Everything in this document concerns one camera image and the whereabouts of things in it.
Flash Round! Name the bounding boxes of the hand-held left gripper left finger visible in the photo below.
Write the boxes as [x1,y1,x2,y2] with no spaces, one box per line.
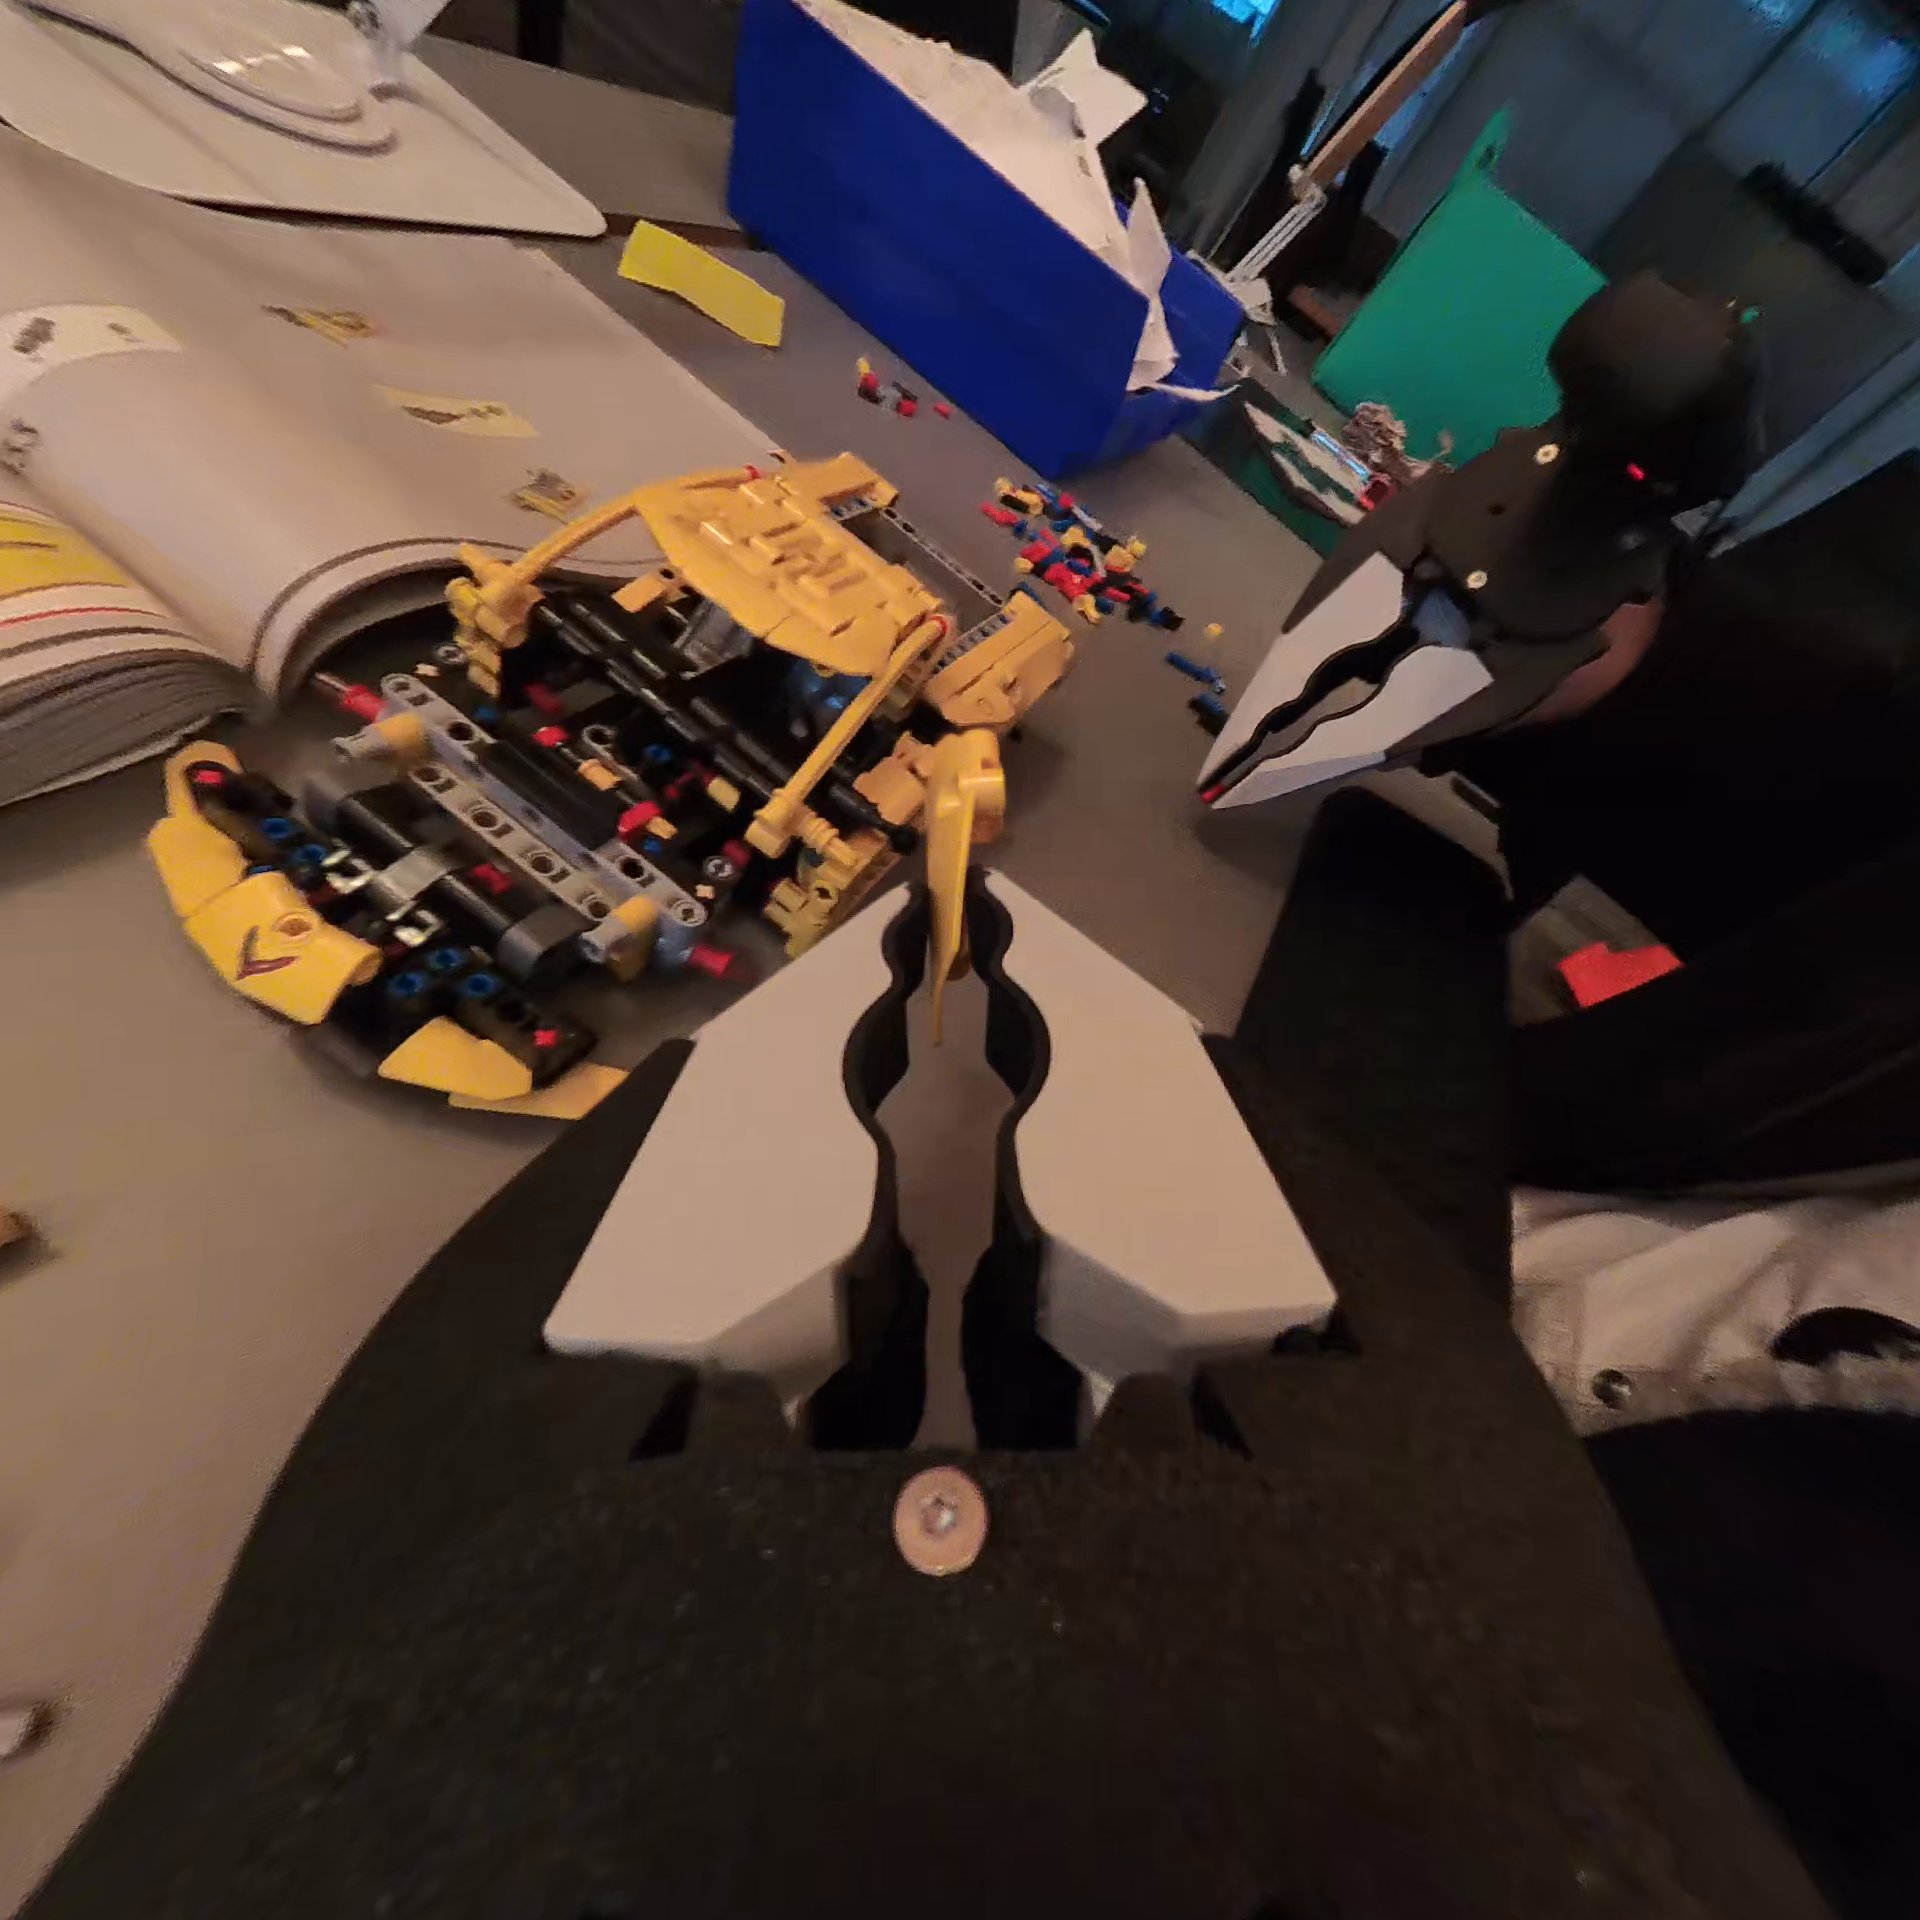
[544,888,917,1436]

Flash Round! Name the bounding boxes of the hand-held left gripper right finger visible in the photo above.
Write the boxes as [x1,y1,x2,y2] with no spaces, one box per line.
[976,877,1345,1426]

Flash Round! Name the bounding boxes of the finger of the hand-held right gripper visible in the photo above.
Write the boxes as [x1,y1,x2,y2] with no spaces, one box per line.
[1201,641,1509,811]
[1195,553,1417,793]

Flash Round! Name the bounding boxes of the slim yellow brick piece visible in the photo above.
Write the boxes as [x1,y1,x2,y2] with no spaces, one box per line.
[913,730,1012,1048]

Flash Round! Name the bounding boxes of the yellow brick car model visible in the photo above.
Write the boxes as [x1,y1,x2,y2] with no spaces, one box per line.
[152,450,1082,1114]

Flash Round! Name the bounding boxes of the person's right forearm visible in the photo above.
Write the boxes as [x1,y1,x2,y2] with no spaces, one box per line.
[1562,512,1920,962]

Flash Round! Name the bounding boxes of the desk lamp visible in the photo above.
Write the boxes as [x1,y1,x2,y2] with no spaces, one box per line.
[1232,0,1488,273]

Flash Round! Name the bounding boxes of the dark green tray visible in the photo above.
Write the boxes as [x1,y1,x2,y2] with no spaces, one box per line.
[1232,374,1412,541]

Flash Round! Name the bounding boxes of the yellow brick wing piece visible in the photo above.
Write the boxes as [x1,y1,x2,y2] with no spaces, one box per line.
[451,1056,637,1125]

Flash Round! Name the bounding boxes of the green corrugated box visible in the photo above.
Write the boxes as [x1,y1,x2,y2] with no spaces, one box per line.
[1312,115,1606,466]

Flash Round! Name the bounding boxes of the scattered coloured brick pieces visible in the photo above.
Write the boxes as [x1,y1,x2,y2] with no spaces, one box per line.
[850,355,1232,723]

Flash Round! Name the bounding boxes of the black studded mat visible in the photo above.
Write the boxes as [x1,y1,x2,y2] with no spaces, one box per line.
[1232,786,1532,1321]

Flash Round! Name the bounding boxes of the red fabric tag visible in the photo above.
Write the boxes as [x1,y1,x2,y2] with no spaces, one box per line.
[1562,940,1690,1010]

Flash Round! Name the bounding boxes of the black fleece-lined jacket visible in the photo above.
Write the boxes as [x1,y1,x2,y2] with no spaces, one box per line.
[1441,361,1920,1920]

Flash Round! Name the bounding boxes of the white shirt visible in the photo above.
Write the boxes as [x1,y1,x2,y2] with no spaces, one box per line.
[1512,1187,1920,1436]

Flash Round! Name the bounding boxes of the blue plastic bin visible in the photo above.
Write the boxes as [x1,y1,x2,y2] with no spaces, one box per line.
[726,0,1248,475]

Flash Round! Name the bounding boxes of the white crumpled paper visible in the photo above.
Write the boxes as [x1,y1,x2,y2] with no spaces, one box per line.
[796,0,1186,394]

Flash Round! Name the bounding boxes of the yellow paper sheet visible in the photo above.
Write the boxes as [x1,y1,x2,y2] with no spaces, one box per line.
[616,220,788,350]

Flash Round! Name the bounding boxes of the open instruction booklet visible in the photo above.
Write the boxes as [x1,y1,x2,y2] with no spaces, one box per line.
[0,122,781,811]

